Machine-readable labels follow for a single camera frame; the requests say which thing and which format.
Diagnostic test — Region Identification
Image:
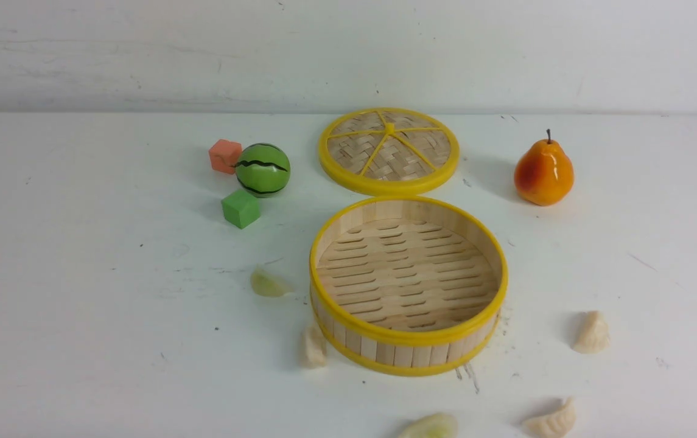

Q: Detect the pale green dumpling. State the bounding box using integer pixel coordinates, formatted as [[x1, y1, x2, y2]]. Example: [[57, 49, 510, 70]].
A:
[[398, 412, 458, 438], [249, 265, 293, 297]]

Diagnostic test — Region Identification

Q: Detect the white dumpling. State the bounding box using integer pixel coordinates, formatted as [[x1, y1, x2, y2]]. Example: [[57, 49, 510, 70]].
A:
[[300, 324, 327, 369], [522, 397, 577, 438], [572, 311, 611, 354]]

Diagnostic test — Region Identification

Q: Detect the pale green dumpling bottom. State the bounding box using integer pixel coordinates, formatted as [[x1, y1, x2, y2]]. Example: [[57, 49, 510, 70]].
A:
[[398, 412, 458, 438]]

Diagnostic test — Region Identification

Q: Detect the woven bamboo steamer lid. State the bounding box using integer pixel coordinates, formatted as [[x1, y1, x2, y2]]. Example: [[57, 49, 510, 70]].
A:
[[317, 108, 460, 196]]

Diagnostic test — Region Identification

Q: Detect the bamboo steamer tray yellow rim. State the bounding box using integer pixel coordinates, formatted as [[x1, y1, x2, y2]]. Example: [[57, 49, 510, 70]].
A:
[[309, 196, 509, 377]]

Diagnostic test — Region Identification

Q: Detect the green striped watermelon ball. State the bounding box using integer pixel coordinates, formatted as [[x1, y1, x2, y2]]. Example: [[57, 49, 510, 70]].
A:
[[234, 142, 292, 197]]

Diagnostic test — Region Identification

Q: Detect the green foam cube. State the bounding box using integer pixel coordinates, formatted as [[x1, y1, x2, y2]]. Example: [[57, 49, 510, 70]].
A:
[[221, 189, 261, 229]]

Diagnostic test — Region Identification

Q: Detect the orange foam cube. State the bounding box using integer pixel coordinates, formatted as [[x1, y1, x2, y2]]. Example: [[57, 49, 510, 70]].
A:
[[208, 139, 243, 175]]

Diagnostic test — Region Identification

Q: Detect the orange yellow toy pear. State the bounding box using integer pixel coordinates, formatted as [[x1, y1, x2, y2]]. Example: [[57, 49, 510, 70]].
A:
[[513, 128, 575, 207]]

